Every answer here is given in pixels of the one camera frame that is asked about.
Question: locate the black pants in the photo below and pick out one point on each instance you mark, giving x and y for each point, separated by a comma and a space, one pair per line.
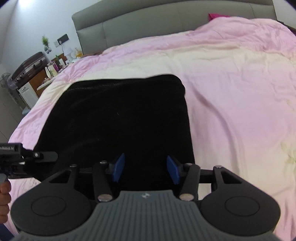
115, 115

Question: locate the person's left leg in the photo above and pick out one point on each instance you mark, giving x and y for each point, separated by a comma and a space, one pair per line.
4, 233

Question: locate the pink floral quilt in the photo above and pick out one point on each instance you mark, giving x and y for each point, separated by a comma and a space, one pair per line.
231, 92

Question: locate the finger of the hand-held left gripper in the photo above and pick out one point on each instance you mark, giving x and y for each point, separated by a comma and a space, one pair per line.
46, 156

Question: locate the white lotion bottle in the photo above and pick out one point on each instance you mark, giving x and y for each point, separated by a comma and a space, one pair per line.
48, 71

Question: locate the small potted plant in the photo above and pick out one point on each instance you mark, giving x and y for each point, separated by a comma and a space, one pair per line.
45, 42

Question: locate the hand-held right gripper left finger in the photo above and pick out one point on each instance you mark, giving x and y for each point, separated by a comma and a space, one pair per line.
119, 166

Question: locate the person's left hand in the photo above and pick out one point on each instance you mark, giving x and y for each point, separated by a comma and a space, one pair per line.
4, 201

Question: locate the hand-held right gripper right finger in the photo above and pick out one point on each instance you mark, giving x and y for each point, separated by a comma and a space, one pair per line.
173, 169

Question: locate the grey padded headboard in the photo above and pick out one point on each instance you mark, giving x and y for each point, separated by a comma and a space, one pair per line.
138, 25

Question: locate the white table lamp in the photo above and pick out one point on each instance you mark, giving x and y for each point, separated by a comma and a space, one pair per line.
69, 53

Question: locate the white cabinet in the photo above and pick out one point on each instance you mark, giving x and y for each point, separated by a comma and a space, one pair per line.
27, 95

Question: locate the standing fan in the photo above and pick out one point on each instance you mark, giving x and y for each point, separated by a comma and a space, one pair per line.
8, 81

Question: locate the magenta cloth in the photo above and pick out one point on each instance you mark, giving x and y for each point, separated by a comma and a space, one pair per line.
217, 16

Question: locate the dark brown suitcase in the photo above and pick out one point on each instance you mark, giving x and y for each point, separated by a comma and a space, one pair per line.
27, 66

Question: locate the yellow bottle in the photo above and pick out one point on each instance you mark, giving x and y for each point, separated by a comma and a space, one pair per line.
78, 52

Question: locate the wooden nightstand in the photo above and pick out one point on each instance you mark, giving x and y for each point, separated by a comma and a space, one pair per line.
40, 81

